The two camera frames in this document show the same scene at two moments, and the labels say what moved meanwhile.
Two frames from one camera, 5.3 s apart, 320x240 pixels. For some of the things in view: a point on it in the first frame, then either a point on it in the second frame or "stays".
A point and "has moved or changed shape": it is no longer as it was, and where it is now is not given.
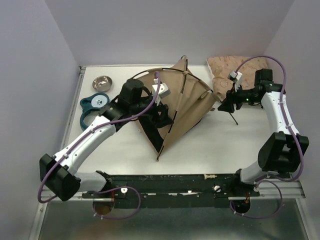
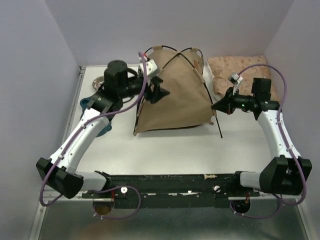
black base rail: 175,190 stays
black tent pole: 174,117 → 203,82
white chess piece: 211,176 stays
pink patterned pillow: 221,66 stays
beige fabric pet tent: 189,100 has moved or changed shape
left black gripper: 164,119 → 157,93
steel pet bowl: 102,83 stays
